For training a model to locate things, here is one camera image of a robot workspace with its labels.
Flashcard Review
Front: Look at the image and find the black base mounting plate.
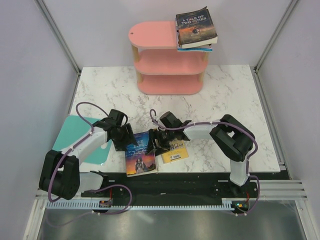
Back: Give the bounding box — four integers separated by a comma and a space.
80, 171, 259, 201

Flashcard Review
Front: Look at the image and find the Tale of Two Cities book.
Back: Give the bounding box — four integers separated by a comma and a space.
175, 6, 218, 49

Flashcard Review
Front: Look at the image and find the teal plastic file folder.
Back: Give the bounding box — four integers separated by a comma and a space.
52, 115, 112, 165

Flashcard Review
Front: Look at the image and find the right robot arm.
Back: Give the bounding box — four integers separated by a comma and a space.
145, 109, 258, 197

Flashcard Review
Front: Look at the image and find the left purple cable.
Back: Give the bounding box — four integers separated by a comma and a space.
47, 101, 133, 216

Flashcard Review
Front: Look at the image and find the yellow paperback book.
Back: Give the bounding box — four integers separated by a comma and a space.
161, 140, 189, 164

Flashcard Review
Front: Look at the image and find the pink three-tier shelf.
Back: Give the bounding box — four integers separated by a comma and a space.
128, 21, 210, 95

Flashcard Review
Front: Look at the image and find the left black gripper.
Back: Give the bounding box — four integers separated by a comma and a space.
112, 124, 138, 153

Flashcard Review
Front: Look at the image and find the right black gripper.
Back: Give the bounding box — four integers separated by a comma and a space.
145, 128, 175, 157

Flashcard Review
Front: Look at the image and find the white slotted cable duct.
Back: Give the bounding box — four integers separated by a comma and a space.
46, 199, 237, 211

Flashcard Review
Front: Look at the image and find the Jane Eyre book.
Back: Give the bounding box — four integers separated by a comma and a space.
125, 131, 158, 177

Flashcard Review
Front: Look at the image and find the dog picture book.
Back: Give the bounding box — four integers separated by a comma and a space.
175, 22, 214, 52

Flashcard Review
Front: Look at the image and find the brown Edward Tulane book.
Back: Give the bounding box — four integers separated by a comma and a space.
176, 27, 213, 50

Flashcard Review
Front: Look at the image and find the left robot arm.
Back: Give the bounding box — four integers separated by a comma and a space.
39, 109, 138, 203

